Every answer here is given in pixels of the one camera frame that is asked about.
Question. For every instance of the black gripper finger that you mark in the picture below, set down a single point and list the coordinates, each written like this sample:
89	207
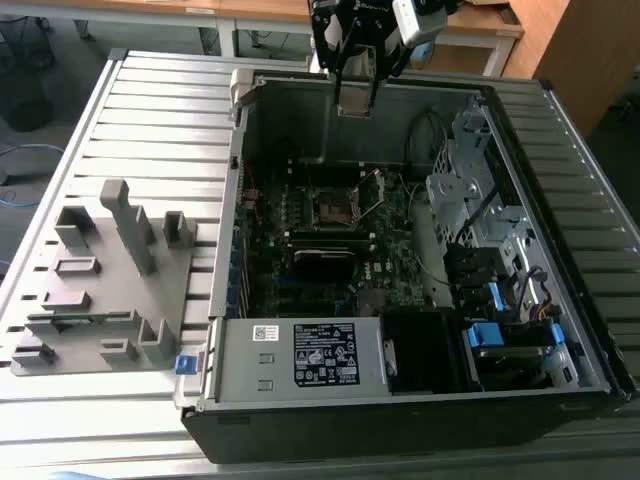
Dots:
345	60
387	62

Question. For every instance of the silver CPU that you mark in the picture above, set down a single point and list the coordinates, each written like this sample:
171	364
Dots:
356	112

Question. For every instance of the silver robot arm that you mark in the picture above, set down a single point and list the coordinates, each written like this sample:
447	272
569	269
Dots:
361	60

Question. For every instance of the CPU socket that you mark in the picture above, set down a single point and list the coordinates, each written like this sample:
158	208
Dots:
332	207

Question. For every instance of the beige case latch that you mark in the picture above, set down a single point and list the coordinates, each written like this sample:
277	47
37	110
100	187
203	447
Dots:
241	85

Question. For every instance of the metal drive cage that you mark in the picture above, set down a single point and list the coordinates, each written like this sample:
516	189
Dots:
447	187

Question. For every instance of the green motherboard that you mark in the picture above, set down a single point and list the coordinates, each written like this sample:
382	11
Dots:
395	240

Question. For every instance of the wooden cabinet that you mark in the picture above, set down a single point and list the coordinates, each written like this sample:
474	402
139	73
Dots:
575	50

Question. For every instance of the black graphics card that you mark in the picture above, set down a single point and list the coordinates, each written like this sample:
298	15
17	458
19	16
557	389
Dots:
325	267

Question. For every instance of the silver chipset heat sink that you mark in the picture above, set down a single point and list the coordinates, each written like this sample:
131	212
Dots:
372	302

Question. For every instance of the blue drive latch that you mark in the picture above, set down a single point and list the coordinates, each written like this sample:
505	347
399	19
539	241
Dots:
495	295

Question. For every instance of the blue disk carrier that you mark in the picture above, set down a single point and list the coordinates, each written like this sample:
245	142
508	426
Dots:
482	335

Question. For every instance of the grey power supply unit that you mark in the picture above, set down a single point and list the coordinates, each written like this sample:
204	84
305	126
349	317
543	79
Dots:
240	360

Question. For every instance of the black waste bin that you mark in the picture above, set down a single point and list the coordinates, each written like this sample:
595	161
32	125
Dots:
27	107

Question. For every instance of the grey parts rack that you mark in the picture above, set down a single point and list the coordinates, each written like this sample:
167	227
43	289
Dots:
125	300

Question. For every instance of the black hard disk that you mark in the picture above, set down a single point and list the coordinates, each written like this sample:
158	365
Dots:
510	372

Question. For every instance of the blue case latch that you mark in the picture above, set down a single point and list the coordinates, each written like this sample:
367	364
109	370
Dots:
185	365

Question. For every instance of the black PC case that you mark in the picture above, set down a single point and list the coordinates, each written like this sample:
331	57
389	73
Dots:
400	430

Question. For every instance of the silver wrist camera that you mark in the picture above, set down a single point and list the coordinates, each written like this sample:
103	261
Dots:
412	25

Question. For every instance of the wooden desk white frame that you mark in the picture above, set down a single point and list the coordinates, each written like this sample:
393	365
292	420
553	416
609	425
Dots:
150	4
480	27

